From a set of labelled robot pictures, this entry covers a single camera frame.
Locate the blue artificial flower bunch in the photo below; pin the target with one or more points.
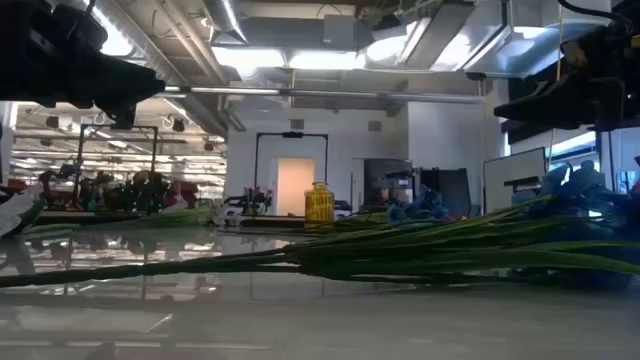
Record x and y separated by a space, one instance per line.
425 255
425 205

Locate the white artificial flower bunch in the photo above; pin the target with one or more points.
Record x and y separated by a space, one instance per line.
15 210

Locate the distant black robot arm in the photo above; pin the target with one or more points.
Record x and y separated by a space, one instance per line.
247 200

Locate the black metal frame stand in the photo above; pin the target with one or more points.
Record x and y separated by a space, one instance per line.
80 165

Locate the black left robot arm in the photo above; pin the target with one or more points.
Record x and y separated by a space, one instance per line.
45 25

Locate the white board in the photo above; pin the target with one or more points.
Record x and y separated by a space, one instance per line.
512 175

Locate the lit doorway panel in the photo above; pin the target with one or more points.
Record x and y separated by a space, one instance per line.
295 187

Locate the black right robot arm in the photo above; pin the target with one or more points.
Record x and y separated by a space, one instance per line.
627 12

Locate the black cabinet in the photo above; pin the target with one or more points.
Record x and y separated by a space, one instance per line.
387 175

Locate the silver ceiling duct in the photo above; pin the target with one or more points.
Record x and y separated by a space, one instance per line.
225 20

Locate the grey ceiling pipe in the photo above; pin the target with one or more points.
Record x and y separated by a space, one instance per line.
325 93

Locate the yellow glass vase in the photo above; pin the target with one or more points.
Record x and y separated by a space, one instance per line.
319 205

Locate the black door frame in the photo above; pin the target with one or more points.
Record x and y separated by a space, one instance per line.
256 170

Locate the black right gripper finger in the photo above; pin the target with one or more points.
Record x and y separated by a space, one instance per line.
575 105

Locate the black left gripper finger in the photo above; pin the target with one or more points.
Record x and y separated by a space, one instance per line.
145 87

